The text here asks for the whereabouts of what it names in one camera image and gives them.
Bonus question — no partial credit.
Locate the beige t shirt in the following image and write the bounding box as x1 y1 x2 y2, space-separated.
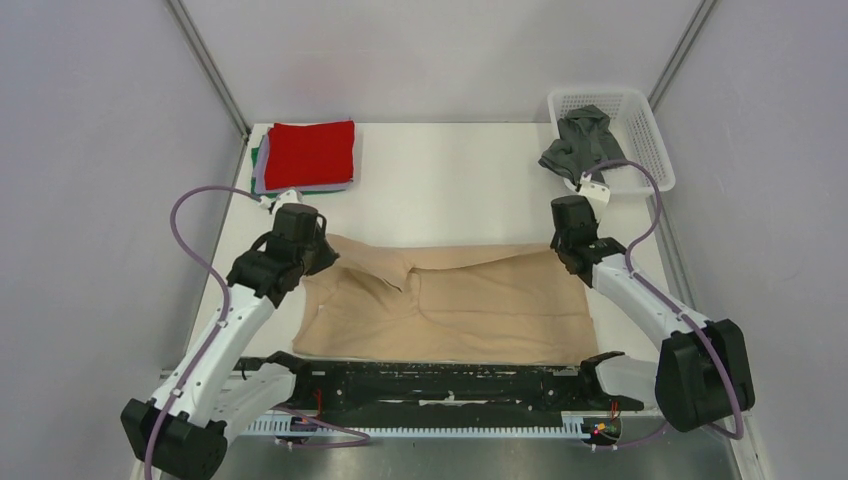
293 235 599 365

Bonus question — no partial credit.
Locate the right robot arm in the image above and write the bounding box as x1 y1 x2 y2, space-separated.
551 195 756 437

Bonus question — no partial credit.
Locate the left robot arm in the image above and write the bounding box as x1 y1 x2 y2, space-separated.
120 203 338 479

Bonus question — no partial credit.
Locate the folded lavender t shirt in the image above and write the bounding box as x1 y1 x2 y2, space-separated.
253 123 364 197

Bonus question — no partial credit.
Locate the folded red t shirt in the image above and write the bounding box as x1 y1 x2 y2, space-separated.
264 120 357 191

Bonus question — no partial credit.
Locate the dark grey t shirt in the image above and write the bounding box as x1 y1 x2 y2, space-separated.
537 105 625 185

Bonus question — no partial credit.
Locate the white plastic basket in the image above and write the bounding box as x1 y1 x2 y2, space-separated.
547 85 676 193

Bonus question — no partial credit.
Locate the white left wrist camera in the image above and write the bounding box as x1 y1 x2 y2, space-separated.
258 189 303 215

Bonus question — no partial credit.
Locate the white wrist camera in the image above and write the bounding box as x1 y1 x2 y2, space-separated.
258 189 303 215
577 173 611 205

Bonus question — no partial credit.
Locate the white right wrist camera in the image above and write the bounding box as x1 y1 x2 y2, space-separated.
577 173 611 205

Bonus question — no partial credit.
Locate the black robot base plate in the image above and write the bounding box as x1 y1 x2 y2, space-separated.
235 352 645 429

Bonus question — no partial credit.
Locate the white slotted cable duct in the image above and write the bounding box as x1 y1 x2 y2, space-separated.
242 413 590 440

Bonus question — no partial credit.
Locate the right aluminium corner post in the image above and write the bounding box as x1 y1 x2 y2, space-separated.
647 0 720 111

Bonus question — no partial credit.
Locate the aluminium corner post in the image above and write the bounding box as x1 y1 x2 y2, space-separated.
647 0 720 111
164 0 251 142

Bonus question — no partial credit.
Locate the left aluminium corner post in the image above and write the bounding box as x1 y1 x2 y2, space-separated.
164 0 251 142

